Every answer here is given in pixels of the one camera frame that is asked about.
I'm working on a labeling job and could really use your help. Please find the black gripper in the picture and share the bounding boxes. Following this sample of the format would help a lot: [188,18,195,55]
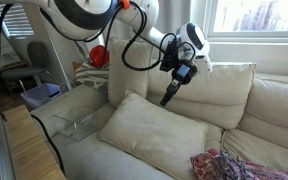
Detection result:
[159,61,199,108]

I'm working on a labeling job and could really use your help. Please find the beige flanged throw pillow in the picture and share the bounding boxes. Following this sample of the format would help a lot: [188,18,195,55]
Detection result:
[98,89,209,180]
[107,37,155,109]

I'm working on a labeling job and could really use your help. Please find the red patterned fringed blanket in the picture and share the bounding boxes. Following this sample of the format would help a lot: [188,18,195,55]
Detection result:
[189,148,288,180]

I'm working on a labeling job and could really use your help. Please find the beige fabric couch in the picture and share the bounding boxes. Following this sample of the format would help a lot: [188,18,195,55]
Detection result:
[30,59,288,180]

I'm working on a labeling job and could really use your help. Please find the white curtain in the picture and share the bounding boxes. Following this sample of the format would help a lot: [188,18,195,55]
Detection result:
[35,0,192,91]

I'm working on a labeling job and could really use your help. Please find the red hard hat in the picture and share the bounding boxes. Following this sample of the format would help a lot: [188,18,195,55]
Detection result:
[89,45,111,69]

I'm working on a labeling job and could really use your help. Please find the grey white striped cloth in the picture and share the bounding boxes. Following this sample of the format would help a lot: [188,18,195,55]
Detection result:
[72,61,111,91]

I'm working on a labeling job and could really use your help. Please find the clear plastic box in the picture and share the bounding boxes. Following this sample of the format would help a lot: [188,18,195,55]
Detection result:
[52,105,100,141]

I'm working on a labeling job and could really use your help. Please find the white framed window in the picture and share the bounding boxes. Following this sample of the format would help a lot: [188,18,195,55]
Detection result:
[202,0,288,45]

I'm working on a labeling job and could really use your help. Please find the blue plastic bin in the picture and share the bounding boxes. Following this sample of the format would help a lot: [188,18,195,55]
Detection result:
[20,82,63,109]

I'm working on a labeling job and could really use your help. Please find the grey office chair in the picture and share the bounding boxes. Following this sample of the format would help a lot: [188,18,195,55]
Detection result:
[0,41,52,96]

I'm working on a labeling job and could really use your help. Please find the light wooden table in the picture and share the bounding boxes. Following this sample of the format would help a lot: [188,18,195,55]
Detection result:
[3,104,67,180]

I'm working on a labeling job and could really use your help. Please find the wooden desk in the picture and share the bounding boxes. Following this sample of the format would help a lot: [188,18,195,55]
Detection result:
[0,59,30,75]

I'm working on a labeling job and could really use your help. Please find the white paper bag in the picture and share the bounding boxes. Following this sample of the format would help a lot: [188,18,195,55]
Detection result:
[0,32,22,68]

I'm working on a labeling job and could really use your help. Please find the white window blinds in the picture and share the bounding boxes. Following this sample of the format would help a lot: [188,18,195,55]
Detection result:
[0,3,35,38]

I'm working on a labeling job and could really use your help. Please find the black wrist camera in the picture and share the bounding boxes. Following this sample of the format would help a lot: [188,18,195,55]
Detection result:
[159,39,180,73]

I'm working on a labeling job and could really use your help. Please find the black floor cable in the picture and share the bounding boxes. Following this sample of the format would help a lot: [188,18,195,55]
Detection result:
[30,114,66,176]

